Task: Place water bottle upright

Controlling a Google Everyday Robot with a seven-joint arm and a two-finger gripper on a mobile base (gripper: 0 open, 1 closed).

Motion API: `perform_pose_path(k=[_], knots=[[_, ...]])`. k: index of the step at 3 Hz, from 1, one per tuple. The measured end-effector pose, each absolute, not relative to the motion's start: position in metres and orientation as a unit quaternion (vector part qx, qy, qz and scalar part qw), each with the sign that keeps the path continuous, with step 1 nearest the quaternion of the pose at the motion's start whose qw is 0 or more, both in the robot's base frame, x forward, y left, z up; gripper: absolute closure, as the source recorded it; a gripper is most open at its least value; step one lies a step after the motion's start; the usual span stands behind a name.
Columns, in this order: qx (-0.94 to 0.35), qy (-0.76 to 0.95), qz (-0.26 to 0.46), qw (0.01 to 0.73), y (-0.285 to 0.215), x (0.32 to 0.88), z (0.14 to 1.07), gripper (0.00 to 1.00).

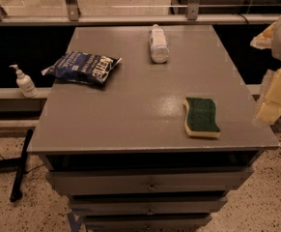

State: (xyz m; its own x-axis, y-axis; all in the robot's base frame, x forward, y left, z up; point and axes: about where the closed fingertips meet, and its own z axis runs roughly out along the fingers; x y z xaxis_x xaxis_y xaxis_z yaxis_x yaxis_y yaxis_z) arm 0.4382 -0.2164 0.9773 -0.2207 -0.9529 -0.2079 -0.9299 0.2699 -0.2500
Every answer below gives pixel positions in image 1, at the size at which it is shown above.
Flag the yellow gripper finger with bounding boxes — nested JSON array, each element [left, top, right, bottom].
[[250, 22, 276, 49], [255, 68, 281, 125]]

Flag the clear plastic water bottle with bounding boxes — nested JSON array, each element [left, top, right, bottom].
[[150, 24, 169, 64]]

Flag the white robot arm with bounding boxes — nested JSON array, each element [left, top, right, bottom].
[[250, 15, 281, 125]]

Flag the white pump lotion bottle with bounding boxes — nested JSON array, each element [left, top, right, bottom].
[[11, 65, 38, 99]]

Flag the green and yellow sponge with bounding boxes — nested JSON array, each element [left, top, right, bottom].
[[183, 97, 220, 139]]

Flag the top grey drawer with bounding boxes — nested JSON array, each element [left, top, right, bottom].
[[46, 167, 253, 195]]

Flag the grey drawer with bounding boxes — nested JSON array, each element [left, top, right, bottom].
[[83, 214, 211, 230], [46, 167, 253, 195], [70, 196, 227, 216]]

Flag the grey drawer cabinet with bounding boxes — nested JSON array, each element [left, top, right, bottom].
[[27, 24, 280, 232]]

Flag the bottom grey drawer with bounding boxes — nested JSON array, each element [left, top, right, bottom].
[[83, 214, 211, 230]]

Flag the blue Kettle chips bag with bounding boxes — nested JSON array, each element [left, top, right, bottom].
[[42, 51, 121, 86]]

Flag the middle grey drawer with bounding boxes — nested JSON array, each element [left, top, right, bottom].
[[70, 196, 227, 216]]

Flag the black bar on floor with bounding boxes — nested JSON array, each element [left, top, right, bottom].
[[10, 130, 33, 202]]

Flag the metal window rail frame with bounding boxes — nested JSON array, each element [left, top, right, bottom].
[[0, 0, 281, 25]]

